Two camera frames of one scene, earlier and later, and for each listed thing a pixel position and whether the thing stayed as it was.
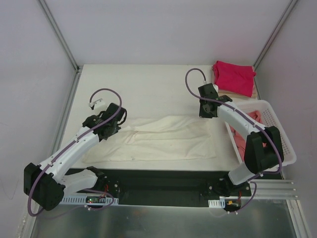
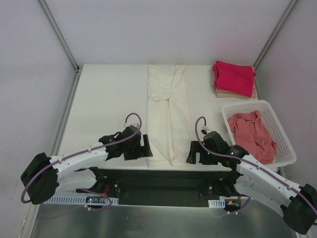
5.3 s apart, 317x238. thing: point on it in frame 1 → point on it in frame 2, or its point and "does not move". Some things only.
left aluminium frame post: [63, 41] does not move
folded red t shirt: [235, 79] does not move
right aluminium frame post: [265, 49] does not move
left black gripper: [109, 131] → [138, 150]
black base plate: [160, 187] does not move
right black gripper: [204, 111] → [202, 153]
